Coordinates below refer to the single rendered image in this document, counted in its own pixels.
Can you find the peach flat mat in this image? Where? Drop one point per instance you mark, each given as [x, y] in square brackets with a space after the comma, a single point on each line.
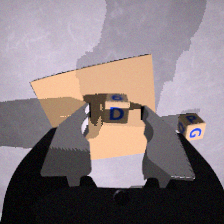
[62, 94]

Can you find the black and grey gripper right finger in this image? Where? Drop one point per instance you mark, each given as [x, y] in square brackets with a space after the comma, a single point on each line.
[176, 163]

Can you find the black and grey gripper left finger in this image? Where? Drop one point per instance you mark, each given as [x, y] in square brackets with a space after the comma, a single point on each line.
[57, 161]

